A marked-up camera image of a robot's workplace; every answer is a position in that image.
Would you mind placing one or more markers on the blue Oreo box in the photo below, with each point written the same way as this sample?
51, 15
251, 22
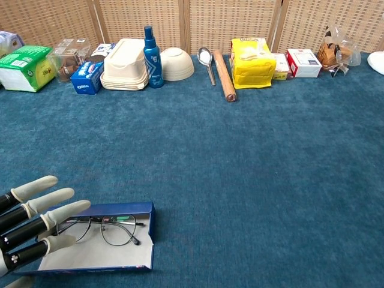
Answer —
85, 78

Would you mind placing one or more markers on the metal spoon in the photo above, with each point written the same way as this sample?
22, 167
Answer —
204, 56

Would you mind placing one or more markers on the beige lidded lunch container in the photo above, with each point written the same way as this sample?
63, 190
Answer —
126, 66

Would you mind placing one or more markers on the yellow biscuit bag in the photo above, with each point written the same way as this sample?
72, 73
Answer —
252, 69

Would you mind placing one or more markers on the green tissue pack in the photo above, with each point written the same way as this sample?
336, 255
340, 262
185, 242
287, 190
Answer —
21, 69

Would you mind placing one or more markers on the small pink box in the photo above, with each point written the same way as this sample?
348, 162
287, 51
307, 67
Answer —
281, 66

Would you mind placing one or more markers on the blue spray bottle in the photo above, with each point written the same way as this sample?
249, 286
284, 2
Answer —
153, 63

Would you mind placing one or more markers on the white blue tissue pack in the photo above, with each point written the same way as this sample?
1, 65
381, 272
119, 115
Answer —
7, 42

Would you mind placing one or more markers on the blue felt table cloth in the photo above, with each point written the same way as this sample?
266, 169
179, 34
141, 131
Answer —
240, 180

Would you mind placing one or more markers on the white foam mannequin head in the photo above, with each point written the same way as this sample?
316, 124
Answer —
378, 61

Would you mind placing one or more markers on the wooden rolling pin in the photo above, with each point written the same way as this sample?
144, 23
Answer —
224, 75

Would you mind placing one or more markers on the white blue Oreo packet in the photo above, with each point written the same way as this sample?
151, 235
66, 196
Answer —
103, 49

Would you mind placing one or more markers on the white red box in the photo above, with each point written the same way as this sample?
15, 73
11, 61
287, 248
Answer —
304, 64

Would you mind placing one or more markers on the beige upturned bowl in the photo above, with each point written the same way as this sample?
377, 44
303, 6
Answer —
177, 66

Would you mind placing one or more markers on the eyeglasses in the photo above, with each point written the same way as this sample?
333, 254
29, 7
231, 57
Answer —
118, 229

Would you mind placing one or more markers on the clear plastic snack box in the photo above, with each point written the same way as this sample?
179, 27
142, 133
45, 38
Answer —
69, 57

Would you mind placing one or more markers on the wicker folding screen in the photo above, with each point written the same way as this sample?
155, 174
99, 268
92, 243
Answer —
210, 21

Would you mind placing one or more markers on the clear bag of pastries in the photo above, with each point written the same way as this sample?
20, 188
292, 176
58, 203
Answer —
328, 55

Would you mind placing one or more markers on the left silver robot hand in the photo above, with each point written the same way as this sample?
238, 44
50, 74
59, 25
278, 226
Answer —
21, 228

